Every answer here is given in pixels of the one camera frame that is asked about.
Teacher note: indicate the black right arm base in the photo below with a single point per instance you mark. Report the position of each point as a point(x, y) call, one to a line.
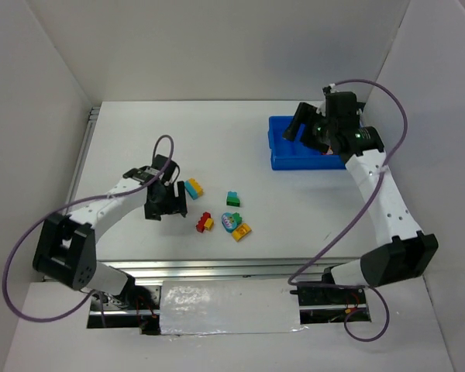
point(329, 305)

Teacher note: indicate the small yellow lego brick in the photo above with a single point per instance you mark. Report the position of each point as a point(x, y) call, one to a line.
point(209, 223)

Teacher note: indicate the small green lego brick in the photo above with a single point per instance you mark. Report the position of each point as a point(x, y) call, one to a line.
point(237, 218)

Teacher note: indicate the yellow curved lego brick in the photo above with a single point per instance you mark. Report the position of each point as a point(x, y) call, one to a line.
point(241, 231)

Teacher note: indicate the silver foil covered board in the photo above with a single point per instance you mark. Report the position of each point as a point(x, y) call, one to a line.
point(246, 306)

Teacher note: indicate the blue plastic bin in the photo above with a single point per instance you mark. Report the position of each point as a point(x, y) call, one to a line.
point(294, 156)

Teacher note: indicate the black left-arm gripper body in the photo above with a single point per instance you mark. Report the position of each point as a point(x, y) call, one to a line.
point(167, 205)

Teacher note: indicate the aluminium frame rail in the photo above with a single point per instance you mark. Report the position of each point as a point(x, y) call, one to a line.
point(153, 270)

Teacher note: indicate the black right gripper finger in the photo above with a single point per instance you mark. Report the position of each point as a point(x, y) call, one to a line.
point(302, 115)
point(313, 138)

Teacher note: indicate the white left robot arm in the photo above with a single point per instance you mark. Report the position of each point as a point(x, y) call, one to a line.
point(66, 250)

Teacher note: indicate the green curved lego brick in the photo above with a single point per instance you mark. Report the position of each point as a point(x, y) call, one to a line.
point(233, 201)

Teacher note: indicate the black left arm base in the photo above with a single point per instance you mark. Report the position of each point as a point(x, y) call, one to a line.
point(143, 315)

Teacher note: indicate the red lego brick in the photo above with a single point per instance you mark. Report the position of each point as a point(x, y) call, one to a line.
point(200, 225)

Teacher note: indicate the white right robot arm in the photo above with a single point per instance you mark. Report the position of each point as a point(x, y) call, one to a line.
point(403, 250)

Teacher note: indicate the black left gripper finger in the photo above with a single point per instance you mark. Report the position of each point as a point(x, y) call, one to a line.
point(152, 210)
point(178, 200)

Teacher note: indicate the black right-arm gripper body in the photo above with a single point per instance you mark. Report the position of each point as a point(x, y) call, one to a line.
point(310, 126)

